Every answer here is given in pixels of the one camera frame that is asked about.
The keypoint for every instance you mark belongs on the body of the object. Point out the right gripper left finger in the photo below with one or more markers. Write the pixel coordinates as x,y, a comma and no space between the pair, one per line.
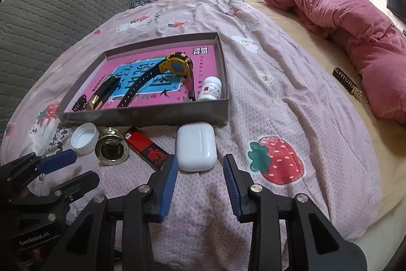
89,242

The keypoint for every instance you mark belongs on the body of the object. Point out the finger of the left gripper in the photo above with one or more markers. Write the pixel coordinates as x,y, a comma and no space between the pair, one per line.
69,185
16,175

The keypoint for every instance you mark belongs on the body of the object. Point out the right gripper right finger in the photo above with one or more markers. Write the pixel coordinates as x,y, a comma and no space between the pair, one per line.
313,242

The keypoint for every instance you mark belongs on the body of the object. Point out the gold lipstick cap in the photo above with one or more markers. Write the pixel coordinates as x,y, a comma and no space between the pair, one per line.
111,148

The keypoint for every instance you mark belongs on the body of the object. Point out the black hair claw clip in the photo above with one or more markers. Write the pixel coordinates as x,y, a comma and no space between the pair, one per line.
80,104

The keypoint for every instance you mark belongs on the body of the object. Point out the black gold lipstick tube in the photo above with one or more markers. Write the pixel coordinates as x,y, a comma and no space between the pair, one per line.
99,98

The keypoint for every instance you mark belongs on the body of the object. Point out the white earbuds case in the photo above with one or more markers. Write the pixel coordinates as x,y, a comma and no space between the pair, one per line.
195,147

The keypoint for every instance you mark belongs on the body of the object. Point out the small white pill bottle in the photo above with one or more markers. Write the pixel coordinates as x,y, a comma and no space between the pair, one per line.
211,89

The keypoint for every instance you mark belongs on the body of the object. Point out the yellow black wrist watch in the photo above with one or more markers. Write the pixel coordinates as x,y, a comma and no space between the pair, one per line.
177,63

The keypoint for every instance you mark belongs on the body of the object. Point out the white plastic bottle cap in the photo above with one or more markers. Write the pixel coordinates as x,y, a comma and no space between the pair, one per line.
84,138

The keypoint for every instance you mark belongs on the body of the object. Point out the pink strawberry bed sheet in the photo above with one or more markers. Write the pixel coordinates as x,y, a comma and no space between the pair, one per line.
200,232

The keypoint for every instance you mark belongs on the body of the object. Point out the red black lighter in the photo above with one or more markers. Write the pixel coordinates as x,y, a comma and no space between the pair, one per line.
149,151

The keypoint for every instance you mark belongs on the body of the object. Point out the grey quilted sofa cover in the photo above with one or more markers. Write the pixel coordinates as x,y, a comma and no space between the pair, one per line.
34,33

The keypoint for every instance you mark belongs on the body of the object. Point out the black gold small packet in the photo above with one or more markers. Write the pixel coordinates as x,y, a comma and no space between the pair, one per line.
347,83

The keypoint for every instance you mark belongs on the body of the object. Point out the shallow grey cardboard box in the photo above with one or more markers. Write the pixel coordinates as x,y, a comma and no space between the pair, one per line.
164,99

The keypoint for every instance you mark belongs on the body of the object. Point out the dark patterned cloth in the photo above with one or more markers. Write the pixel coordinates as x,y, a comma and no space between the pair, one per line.
138,3

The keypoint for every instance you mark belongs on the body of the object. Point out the pink crumpled duvet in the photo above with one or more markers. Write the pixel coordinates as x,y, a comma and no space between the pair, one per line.
374,46

